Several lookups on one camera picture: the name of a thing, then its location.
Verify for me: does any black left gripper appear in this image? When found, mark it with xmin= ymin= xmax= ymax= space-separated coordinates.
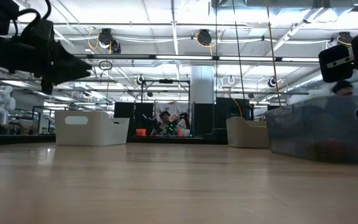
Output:
xmin=21 ymin=19 xmax=93 ymax=95

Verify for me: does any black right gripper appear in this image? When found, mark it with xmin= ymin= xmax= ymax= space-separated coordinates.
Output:
xmin=318 ymin=44 xmax=354 ymax=84

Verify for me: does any black overhead light bar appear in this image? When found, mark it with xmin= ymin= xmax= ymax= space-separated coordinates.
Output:
xmin=73 ymin=54 xmax=320 ymax=62

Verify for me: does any white plastic basket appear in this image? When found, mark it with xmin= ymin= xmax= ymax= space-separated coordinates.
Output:
xmin=54 ymin=110 xmax=131 ymax=147

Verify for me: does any transparent grey plastic basket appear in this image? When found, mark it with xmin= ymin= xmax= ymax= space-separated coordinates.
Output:
xmin=265 ymin=95 xmax=358 ymax=164

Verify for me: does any person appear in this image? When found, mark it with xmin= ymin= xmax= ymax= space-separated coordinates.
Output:
xmin=158 ymin=110 xmax=180 ymax=137

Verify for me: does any beige plastic basket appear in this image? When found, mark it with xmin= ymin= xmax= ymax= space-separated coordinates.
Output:
xmin=225 ymin=116 xmax=270 ymax=149

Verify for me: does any black partition panel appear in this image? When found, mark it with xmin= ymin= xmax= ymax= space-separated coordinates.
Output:
xmin=193 ymin=96 xmax=251 ymax=139

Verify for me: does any white building column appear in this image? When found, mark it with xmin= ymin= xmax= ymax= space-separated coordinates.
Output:
xmin=190 ymin=65 xmax=216 ymax=105

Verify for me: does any yellow cable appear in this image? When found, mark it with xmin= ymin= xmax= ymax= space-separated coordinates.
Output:
xmin=266 ymin=0 xmax=281 ymax=106

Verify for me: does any black metal stand frame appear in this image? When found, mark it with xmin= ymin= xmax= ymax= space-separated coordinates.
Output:
xmin=140 ymin=78 xmax=191 ymax=103

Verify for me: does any long black cable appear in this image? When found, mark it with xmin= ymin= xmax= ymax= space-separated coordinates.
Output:
xmin=231 ymin=0 xmax=247 ymax=101

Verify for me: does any black metal table frame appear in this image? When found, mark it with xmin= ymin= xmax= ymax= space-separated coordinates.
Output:
xmin=0 ymin=133 xmax=229 ymax=146

